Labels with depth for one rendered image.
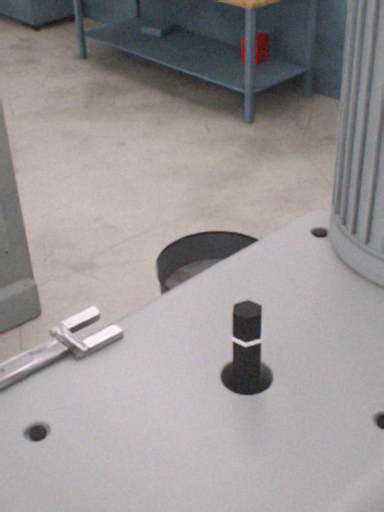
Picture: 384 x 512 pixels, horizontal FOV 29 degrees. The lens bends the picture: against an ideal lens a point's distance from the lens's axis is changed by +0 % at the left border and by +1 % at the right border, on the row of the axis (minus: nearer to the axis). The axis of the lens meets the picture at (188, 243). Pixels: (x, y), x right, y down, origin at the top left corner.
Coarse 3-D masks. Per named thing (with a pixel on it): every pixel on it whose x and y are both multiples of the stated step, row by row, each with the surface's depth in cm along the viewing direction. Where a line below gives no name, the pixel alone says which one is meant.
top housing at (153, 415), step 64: (256, 256) 65; (320, 256) 65; (128, 320) 59; (192, 320) 58; (320, 320) 58; (64, 384) 53; (128, 384) 53; (192, 384) 52; (320, 384) 52; (0, 448) 48; (64, 448) 48; (128, 448) 48; (192, 448) 48; (256, 448) 47; (320, 448) 47
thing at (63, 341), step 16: (64, 320) 58; (80, 320) 58; (96, 320) 59; (64, 336) 56; (96, 336) 56; (112, 336) 56; (32, 352) 55; (48, 352) 55; (64, 352) 55; (80, 352) 55; (0, 368) 53; (16, 368) 53; (32, 368) 54; (0, 384) 52
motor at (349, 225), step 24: (360, 0) 53; (360, 24) 54; (360, 48) 55; (360, 72) 56; (360, 96) 57; (360, 120) 56; (336, 144) 63; (360, 144) 57; (336, 168) 64; (360, 168) 59; (336, 192) 63; (360, 192) 60; (336, 216) 65; (360, 216) 61; (336, 240) 65; (360, 240) 61; (360, 264) 62
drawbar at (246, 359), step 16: (240, 304) 50; (256, 304) 50; (240, 320) 49; (256, 320) 49; (240, 336) 50; (256, 336) 50; (240, 352) 51; (256, 352) 51; (240, 368) 51; (256, 368) 51; (240, 384) 52; (256, 384) 52
